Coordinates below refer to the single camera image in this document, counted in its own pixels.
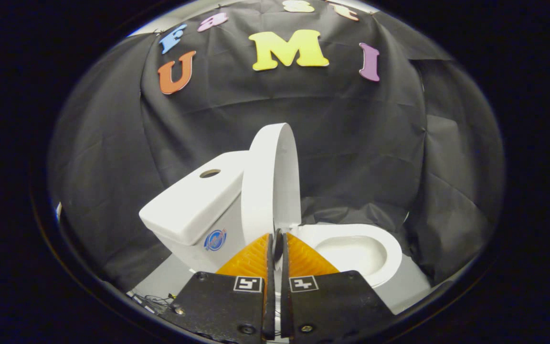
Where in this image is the white toilet lid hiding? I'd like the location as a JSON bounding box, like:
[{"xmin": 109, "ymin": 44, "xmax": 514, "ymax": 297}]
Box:
[{"xmin": 241, "ymin": 123, "xmax": 302, "ymax": 250}]

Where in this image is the black backdrop cloth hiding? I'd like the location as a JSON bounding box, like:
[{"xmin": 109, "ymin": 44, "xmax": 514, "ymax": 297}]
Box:
[{"xmin": 48, "ymin": 0, "xmax": 506, "ymax": 293}]

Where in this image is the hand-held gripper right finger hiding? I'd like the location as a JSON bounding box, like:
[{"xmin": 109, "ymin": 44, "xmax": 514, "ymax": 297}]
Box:
[{"xmin": 280, "ymin": 233, "xmax": 395, "ymax": 341}]

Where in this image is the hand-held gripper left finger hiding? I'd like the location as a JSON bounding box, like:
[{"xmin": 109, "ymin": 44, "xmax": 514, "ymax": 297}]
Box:
[{"xmin": 172, "ymin": 233, "xmax": 276, "ymax": 343}]

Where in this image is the thin black cable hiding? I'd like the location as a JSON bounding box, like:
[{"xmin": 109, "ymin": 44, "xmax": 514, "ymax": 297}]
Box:
[{"xmin": 131, "ymin": 290, "xmax": 179, "ymax": 315}]

